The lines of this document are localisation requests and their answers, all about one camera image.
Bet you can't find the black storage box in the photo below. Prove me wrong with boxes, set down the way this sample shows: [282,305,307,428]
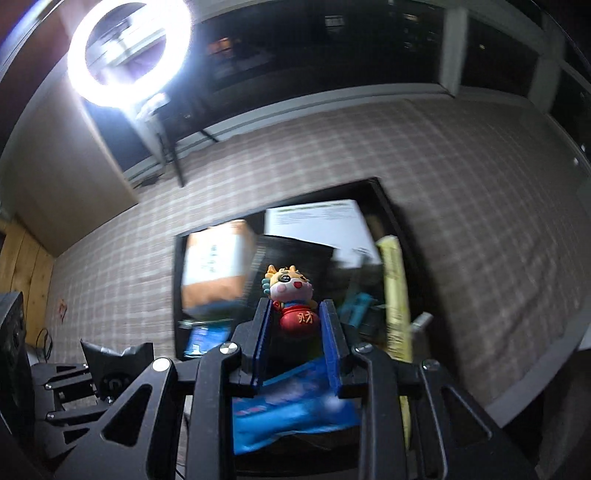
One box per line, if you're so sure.
[172,178,440,475]

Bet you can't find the brown wooden board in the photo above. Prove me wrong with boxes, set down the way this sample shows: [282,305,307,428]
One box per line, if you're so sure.
[2,76,138,257]

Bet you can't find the pine wood plank panel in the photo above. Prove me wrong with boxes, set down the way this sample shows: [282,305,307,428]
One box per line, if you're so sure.
[1,220,54,347]

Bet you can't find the orange white tissue pack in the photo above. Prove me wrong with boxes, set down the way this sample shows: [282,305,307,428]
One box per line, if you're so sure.
[181,219,256,310]

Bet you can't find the metal spoon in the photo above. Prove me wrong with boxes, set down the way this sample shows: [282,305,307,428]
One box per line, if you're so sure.
[410,312,434,341]

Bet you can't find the black foil snack pack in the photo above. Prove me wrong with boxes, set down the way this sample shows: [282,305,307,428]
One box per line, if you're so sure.
[243,235,334,307]

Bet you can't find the red santa figurine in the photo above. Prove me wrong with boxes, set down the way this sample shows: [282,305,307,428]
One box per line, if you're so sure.
[262,265,320,340]

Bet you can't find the teal clothespin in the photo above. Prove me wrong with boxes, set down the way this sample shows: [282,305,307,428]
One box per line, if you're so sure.
[339,292,376,328]

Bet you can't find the grey Ta sachet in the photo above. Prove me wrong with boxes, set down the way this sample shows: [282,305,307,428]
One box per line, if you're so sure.
[80,340,154,401]

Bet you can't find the long yellow straw wrapper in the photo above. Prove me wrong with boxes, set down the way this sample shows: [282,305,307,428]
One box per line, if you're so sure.
[375,234,415,444]

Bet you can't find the black charger cable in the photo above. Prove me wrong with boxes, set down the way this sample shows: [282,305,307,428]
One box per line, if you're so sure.
[35,327,54,363]

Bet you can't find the blue cartoon card package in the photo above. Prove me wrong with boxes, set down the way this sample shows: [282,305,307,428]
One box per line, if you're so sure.
[184,324,231,358]

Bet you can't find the pink plaid tablecloth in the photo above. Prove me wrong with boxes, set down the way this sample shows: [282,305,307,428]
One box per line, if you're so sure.
[43,96,591,407]

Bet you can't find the bright lamp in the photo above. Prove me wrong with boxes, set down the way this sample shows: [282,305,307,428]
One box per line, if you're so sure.
[67,1,192,109]

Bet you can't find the blue wet wipes pack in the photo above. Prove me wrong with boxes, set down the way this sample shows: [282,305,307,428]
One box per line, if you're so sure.
[232,357,360,455]

